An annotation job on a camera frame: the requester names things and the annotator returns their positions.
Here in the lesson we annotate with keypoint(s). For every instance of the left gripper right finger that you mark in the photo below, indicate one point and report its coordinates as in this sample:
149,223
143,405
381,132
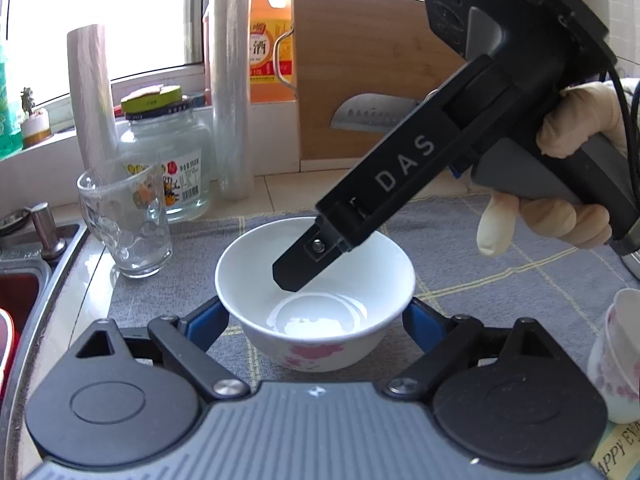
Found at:
446,343

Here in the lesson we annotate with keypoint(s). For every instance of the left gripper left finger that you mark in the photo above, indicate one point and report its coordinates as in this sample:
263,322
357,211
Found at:
183,342

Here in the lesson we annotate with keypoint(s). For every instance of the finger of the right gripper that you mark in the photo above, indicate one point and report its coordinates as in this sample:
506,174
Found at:
316,249

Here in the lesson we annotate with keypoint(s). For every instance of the white floral bowl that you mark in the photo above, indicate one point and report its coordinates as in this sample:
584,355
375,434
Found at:
613,364
331,323

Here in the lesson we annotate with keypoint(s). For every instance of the gloved right hand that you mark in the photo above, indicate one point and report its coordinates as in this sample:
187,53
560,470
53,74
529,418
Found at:
584,111

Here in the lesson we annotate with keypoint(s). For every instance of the stainless steel sink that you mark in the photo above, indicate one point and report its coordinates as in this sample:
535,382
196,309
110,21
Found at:
63,285

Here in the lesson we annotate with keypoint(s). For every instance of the clear patterned glass cup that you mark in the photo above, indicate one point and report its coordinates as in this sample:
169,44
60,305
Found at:
124,207

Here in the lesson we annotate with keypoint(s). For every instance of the steel sink soap dispenser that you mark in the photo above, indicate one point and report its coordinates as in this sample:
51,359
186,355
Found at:
52,245

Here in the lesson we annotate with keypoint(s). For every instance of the bamboo cutting board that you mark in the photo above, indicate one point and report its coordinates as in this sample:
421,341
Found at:
346,47

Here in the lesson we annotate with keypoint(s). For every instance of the glass jar green lid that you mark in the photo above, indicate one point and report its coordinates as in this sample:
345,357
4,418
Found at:
163,130

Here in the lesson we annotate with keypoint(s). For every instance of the orange cooking wine jug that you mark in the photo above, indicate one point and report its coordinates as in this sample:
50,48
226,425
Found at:
271,64

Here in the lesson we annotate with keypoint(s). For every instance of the small potted plant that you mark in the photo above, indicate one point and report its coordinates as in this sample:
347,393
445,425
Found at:
35,127

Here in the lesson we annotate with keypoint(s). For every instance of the green dish soap bottle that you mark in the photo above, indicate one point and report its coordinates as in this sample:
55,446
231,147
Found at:
11,140

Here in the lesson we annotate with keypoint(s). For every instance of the plastic wrap roll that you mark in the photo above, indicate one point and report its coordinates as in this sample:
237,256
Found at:
228,35

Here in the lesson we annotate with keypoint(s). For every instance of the black handled kitchen knife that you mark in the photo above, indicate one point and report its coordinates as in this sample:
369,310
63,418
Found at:
372,112

